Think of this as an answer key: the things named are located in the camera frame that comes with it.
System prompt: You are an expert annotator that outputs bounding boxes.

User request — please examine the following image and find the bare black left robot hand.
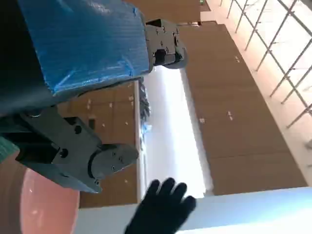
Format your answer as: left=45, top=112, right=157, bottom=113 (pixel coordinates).
left=0, top=0, right=189, bottom=194

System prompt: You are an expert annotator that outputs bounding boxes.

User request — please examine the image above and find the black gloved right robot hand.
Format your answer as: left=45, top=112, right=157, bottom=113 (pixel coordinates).
left=125, top=177, right=197, bottom=234

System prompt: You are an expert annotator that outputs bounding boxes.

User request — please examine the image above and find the pink bowl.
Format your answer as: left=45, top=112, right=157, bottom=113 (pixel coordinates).
left=0, top=151, right=80, bottom=234

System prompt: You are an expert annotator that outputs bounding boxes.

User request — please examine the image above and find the white board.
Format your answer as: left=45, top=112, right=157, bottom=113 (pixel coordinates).
left=75, top=186, right=312, bottom=234

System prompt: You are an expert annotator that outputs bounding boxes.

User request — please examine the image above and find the green cutting mat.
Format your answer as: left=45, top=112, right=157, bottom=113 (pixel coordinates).
left=0, top=135, right=20, bottom=166

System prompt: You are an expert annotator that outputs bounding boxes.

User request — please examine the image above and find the metal window railing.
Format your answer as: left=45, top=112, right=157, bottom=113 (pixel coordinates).
left=219, top=0, right=312, bottom=130

